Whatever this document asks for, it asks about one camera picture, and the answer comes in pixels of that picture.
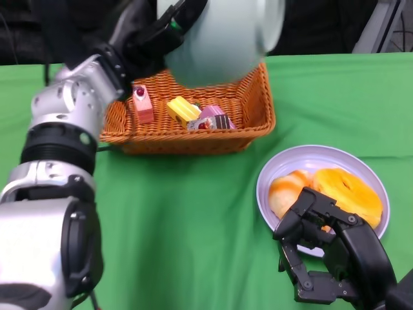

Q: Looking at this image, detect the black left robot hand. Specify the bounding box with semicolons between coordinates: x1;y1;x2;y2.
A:
109;0;209;80

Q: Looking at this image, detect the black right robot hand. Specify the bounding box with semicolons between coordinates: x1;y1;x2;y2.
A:
272;186;398;306

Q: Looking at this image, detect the orange ring doughnut bread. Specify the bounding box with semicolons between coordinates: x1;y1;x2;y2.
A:
312;167;385;232

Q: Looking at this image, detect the coral layered cake slice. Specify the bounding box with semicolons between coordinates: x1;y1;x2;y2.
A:
132;85;155;125

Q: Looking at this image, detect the pale grey-green bowl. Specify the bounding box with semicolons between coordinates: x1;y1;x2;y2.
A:
156;0;287;88

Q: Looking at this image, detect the yellow cake slice green ball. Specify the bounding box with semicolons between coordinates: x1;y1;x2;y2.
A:
166;96;203;129

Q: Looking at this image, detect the orange striped twisted bread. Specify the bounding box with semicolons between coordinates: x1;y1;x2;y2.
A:
268;169;316;220

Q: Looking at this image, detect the pink layered cake slice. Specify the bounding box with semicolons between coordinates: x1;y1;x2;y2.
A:
198;105;225;121

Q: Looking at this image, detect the brown chocolate cake slice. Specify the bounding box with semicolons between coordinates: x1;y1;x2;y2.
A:
187;114;238;132

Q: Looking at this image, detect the lilac plate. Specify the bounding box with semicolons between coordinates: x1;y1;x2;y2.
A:
256;145;390;258

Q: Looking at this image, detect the orange wicker basket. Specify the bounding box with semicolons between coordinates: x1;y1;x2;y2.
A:
99;63;277;155

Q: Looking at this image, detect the green tablecloth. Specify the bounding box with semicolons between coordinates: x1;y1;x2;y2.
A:
0;53;413;310

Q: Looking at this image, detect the black backdrop cloth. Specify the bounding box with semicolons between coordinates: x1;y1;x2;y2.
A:
0;0;378;67

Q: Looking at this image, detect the aluminium frame profile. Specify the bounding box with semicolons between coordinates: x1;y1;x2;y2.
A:
351;0;413;54

